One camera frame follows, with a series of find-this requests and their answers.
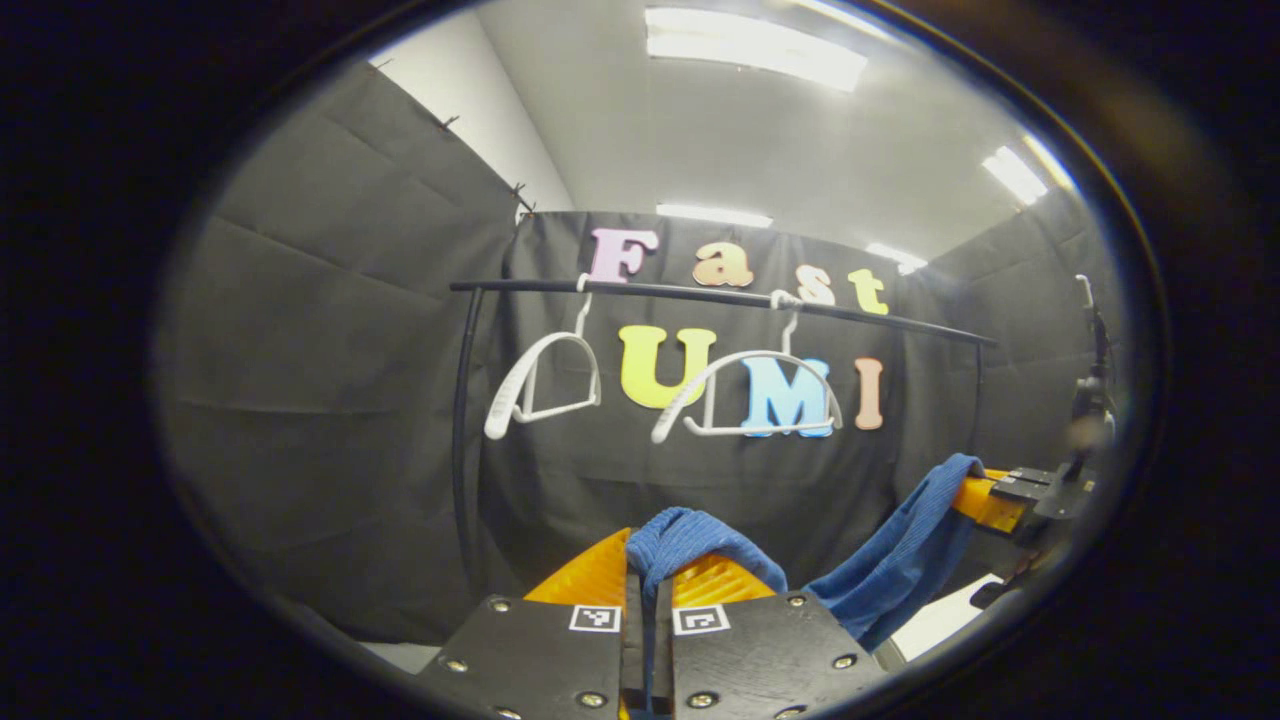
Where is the white box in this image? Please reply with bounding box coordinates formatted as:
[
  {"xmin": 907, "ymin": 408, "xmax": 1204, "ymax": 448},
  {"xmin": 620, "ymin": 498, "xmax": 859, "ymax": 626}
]
[{"xmin": 885, "ymin": 573, "xmax": 1006, "ymax": 663}]

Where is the white plastic clothes hanger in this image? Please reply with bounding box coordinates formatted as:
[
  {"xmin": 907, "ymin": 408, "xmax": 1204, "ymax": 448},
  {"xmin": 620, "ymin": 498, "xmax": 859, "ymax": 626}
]
[
  {"xmin": 650, "ymin": 290, "xmax": 844, "ymax": 444},
  {"xmin": 483, "ymin": 275, "xmax": 603, "ymax": 441}
]

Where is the dark upright stand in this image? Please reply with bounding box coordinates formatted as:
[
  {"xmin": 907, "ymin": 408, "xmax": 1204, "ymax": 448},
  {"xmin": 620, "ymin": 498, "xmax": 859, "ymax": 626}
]
[{"xmin": 1068, "ymin": 275, "xmax": 1118, "ymax": 451}]

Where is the black metal clothes rack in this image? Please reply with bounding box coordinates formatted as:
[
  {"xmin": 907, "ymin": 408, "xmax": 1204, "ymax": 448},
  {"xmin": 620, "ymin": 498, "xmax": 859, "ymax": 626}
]
[{"xmin": 448, "ymin": 278, "xmax": 999, "ymax": 601}]

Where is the blue corduroy jacket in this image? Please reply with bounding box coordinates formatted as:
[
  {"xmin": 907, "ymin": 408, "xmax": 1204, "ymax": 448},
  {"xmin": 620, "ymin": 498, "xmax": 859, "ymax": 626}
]
[{"xmin": 625, "ymin": 453, "xmax": 986, "ymax": 701}]

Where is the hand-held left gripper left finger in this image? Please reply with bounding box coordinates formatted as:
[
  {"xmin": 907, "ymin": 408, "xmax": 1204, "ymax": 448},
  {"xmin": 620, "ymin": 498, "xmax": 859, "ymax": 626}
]
[{"xmin": 413, "ymin": 527, "xmax": 648, "ymax": 720}]

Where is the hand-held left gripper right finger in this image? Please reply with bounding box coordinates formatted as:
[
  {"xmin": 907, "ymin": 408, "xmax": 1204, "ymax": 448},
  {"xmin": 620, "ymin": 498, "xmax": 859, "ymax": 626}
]
[{"xmin": 652, "ymin": 552, "xmax": 891, "ymax": 720}]

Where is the ceiling light panel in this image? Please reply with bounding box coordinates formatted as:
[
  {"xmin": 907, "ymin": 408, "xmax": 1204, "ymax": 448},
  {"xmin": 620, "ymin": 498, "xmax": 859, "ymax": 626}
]
[
  {"xmin": 645, "ymin": 8, "xmax": 869, "ymax": 93},
  {"xmin": 866, "ymin": 243, "xmax": 929, "ymax": 276},
  {"xmin": 982, "ymin": 145, "xmax": 1049, "ymax": 206},
  {"xmin": 655, "ymin": 204, "xmax": 774, "ymax": 229}
]

